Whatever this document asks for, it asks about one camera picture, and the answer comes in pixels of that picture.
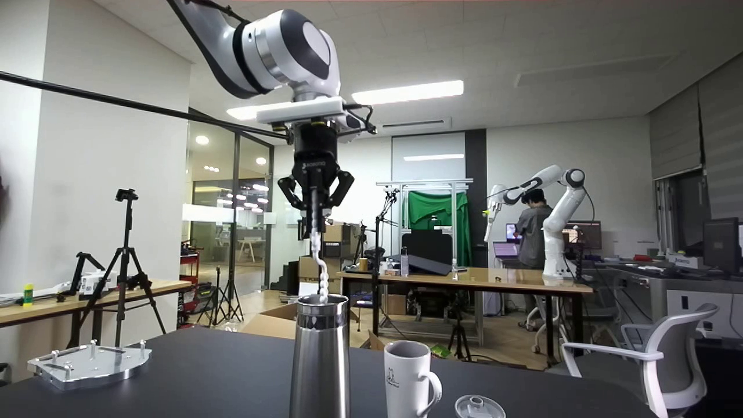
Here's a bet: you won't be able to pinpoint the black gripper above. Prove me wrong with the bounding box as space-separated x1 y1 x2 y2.
275 121 357 240

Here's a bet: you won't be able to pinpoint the white bottle brush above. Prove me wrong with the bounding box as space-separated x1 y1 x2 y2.
304 231 331 303

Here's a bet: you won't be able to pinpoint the stainless steel flask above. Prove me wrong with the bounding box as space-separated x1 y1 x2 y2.
288 292 352 418

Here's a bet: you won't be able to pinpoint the black light stand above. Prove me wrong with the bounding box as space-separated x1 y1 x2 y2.
369 184 401 337

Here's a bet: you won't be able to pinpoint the green screen backdrop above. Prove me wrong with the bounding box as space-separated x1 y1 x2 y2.
405 188 473 267

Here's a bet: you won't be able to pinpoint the black monitor on desk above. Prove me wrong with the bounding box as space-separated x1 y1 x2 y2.
400 229 455 280

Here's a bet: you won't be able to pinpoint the long ceiling light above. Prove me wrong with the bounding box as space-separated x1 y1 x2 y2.
350 78 466 110

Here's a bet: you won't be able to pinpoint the open cardboard box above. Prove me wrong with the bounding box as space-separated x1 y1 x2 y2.
242 303 301 342

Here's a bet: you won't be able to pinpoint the wooden desk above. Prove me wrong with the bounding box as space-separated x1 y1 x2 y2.
338 266 597 368

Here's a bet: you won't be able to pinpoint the white mug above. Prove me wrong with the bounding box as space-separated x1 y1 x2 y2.
381 339 445 418

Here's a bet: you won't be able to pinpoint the person in grey shirt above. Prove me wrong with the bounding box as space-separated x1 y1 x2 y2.
516 188 554 273

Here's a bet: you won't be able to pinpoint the black overhead pole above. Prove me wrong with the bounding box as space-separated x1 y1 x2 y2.
0 68 293 143

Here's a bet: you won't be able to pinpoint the long wooden bench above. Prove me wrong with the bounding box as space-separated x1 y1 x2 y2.
0 280 196 331

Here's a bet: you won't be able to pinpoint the small black stand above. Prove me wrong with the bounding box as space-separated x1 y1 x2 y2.
56 249 107 305

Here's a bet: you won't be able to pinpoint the clear glass lid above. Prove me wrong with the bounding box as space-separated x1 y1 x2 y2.
453 393 510 418

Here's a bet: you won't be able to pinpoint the clear acrylic tray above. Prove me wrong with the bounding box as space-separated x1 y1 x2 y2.
25 339 156 391

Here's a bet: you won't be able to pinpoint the grey workbench cabinet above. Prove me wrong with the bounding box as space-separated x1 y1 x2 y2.
584 253 743 345

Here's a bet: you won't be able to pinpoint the grey window blinds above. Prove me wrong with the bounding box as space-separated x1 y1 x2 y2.
644 52 743 187

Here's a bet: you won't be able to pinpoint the white office chair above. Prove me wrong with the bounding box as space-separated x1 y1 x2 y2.
559 306 720 418

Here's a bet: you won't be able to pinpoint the dark computer monitor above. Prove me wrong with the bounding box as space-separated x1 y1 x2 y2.
700 216 743 280

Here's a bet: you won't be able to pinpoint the white wrist camera mount plate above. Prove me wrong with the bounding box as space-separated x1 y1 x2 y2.
252 96 347 128

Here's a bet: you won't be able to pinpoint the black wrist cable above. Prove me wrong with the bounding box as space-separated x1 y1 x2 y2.
338 101 381 137

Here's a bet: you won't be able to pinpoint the black tripod with camera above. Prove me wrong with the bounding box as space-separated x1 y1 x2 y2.
65 187 168 350

